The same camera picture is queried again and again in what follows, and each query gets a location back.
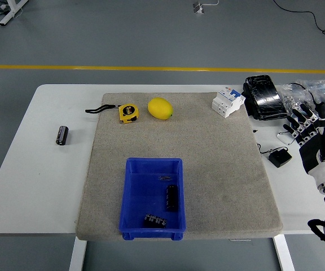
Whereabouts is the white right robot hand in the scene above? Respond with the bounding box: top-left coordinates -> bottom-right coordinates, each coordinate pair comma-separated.
282,103 -> 325,186

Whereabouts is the dark cylindrical battery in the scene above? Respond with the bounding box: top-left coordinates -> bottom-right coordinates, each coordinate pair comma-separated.
143,213 -> 168,228
55,125 -> 69,146
165,184 -> 179,212

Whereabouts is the blue plastic box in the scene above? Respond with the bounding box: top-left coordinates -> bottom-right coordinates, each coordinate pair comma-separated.
118,157 -> 187,241

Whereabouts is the small black power adapter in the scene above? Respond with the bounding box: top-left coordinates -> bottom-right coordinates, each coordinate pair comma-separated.
269,148 -> 293,169

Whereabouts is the clear bag of metal nuts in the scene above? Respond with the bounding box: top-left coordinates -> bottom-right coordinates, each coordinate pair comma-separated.
279,83 -> 315,114

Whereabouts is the clear bag of screws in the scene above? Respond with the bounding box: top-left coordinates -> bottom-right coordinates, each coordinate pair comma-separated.
296,79 -> 325,110

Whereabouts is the black wrapped case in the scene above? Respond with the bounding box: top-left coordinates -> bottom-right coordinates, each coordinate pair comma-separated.
241,75 -> 289,121

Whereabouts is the white circuit breaker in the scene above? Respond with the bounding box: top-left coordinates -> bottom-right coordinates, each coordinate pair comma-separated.
211,86 -> 247,119

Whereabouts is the white table leg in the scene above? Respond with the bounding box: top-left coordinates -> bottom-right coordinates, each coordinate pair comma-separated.
273,234 -> 295,271
68,236 -> 87,271

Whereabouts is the grey-brown mat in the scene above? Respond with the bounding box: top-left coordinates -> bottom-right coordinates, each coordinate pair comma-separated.
75,92 -> 283,241

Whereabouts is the yellow lemon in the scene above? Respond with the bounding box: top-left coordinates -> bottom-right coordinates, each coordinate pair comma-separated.
147,97 -> 174,121

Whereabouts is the yellow tape measure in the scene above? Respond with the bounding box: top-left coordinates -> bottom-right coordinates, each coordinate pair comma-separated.
85,103 -> 140,125

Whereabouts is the white table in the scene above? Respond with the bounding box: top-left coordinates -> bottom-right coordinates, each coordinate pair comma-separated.
0,84 -> 325,235

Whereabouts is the thin wire loop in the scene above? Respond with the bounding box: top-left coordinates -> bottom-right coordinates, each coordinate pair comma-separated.
276,131 -> 296,146

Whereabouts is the black floor cable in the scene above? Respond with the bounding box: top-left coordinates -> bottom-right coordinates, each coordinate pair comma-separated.
272,0 -> 325,43

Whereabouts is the white desk frame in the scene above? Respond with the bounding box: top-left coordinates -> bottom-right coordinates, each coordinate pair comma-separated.
0,0 -> 29,27

